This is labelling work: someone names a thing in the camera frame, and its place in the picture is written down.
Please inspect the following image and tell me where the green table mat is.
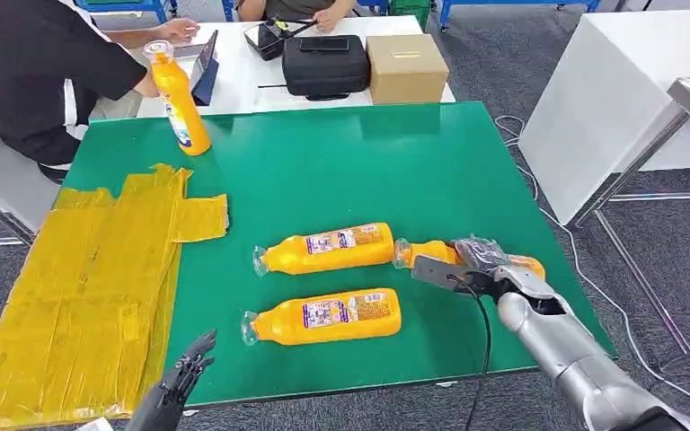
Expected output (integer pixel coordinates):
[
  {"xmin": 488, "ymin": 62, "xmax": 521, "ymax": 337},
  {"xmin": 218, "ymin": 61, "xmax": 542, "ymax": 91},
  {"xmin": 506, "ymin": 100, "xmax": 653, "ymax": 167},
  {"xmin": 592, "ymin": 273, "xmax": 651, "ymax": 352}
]
[{"xmin": 58, "ymin": 101, "xmax": 617, "ymax": 409}]

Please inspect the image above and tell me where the blue metal shelving rack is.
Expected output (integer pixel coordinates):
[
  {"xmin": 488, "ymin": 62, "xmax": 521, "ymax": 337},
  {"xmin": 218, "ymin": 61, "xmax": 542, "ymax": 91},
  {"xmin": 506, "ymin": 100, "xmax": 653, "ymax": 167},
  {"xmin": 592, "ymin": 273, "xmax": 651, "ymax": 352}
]
[{"xmin": 437, "ymin": 0, "xmax": 602, "ymax": 32}]

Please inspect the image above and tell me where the black cable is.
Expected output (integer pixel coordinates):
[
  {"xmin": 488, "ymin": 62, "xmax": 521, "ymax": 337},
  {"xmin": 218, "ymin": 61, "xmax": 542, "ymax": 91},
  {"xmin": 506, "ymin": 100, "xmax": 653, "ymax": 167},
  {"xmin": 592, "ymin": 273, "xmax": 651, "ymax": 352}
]
[{"xmin": 447, "ymin": 274, "xmax": 494, "ymax": 431}]

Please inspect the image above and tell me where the blue metal frame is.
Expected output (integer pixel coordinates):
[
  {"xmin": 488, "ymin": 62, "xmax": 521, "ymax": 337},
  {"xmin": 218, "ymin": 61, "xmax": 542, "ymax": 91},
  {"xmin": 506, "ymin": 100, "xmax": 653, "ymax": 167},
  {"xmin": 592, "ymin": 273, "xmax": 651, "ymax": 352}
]
[{"xmin": 74, "ymin": 0, "xmax": 180, "ymax": 25}]

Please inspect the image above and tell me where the orange drink bottle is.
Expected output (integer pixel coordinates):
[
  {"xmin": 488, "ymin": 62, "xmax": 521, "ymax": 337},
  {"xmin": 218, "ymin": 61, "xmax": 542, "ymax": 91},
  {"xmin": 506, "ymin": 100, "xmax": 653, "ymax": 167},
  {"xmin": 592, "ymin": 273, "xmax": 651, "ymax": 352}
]
[
  {"xmin": 252, "ymin": 222, "xmax": 395, "ymax": 278},
  {"xmin": 391, "ymin": 236, "xmax": 547, "ymax": 282},
  {"xmin": 240, "ymin": 287, "xmax": 403, "ymax": 347},
  {"xmin": 143, "ymin": 40, "xmax": 212, "ymax": 158}
]

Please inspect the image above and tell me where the black smartphone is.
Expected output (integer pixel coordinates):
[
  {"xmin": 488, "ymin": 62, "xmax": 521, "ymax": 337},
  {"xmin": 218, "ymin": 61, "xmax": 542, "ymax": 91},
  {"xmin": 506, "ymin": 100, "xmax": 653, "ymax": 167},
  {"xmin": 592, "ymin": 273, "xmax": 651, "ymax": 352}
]
[{"xmin": 298, "ymin": 36, "xmax": 350, "ymax": 54}]

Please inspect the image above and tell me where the white floor cable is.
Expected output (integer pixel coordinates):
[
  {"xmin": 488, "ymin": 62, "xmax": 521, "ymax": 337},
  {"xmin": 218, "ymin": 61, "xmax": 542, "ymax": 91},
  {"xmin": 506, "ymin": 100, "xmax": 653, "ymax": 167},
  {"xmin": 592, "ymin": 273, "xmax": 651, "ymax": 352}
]
[{"xmin": 493, "ymin": 114, "xmax": 690, "ymax": 411}]

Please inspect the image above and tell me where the tablet with blue cover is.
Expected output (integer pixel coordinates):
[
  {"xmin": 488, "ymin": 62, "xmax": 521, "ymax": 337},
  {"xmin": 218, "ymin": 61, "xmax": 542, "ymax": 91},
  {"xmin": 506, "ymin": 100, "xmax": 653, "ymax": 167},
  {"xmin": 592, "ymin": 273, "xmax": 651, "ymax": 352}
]
[{"xmin": 189, "ymin": 30, "xmax": 221, "ymax": 107}]

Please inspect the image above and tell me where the green plastic crate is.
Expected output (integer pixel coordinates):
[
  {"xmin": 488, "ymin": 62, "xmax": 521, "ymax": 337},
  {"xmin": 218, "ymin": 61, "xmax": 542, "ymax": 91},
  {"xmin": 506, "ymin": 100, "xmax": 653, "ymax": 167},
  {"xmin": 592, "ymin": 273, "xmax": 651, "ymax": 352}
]
[{"xmin": 387, "ymin": 0, "xmax": 432, "ymax": 31}]

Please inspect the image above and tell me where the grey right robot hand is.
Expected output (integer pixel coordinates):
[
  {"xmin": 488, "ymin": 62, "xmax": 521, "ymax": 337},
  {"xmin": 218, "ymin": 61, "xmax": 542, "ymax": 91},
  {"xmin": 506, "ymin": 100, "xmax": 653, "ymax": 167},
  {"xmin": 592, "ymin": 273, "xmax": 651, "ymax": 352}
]
[{"xmin": 410, "ymin": 236, "xmax": 555, "ymax": 300}]

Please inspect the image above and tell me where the yellow plastic sheet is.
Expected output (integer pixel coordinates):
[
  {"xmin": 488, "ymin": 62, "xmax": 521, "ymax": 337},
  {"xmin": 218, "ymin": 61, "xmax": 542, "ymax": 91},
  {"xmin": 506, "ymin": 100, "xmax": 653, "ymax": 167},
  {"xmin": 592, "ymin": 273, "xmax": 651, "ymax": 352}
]
[{"xmin": 0, "ymin": 163, "xmax": 230, "ymax": 431}]

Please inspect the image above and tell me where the brown cardboard box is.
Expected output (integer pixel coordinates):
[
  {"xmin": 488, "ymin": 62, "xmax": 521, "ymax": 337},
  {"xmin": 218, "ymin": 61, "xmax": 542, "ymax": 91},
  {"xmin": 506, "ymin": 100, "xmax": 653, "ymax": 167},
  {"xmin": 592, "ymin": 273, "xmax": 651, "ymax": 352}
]
[{"xmin": 366, "ymin": 32, "xmax": 450, "ymax": 106}]

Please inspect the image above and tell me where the black handheld controller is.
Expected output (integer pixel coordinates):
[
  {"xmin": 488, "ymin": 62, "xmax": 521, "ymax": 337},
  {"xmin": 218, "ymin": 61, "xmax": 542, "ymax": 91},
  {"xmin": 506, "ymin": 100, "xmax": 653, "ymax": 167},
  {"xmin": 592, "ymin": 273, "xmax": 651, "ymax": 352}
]
[{"xmin": 243, "ymin": 16, "xmax": 319, "ymax": 62}]

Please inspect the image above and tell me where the person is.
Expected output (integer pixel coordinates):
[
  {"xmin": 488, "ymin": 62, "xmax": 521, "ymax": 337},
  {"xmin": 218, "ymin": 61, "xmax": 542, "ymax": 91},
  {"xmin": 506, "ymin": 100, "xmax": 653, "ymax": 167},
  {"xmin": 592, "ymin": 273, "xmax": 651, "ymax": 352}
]
[
  {"xmin": 0, "ymin": 0, "xmax": 200, "ymax": 186},
  {"xmin": 234, "ymin": 0, "xmax": 358, "ymax": 34}
]

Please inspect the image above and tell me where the black carrying case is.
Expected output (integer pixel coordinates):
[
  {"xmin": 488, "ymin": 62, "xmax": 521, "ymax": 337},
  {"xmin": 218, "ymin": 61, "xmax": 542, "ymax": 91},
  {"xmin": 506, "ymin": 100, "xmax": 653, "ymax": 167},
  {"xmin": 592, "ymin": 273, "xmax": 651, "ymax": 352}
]
[{"xmin": 280, "ymin": 34, "xmax": 372, "ymax": 101}]

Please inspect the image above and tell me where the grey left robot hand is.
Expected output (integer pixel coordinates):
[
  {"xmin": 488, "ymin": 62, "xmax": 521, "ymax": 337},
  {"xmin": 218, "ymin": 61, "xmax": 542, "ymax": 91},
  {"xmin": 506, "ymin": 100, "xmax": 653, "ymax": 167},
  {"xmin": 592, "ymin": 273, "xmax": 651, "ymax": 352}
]
[{"xmin": 124, "ymin": 329, "xmax": 218, "ymax": 431}]

